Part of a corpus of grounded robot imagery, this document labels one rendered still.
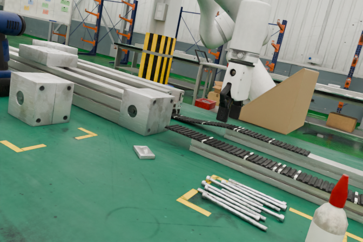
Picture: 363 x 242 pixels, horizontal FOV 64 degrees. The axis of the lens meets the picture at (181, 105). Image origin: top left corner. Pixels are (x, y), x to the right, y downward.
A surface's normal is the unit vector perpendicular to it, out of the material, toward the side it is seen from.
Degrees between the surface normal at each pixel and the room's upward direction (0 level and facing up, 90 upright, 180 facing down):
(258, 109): 90
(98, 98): 90
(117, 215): 0
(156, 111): 90
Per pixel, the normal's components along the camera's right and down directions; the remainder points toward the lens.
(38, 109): 0.82, 0.28
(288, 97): -0.55, 0.05
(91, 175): 0.20, -0.96
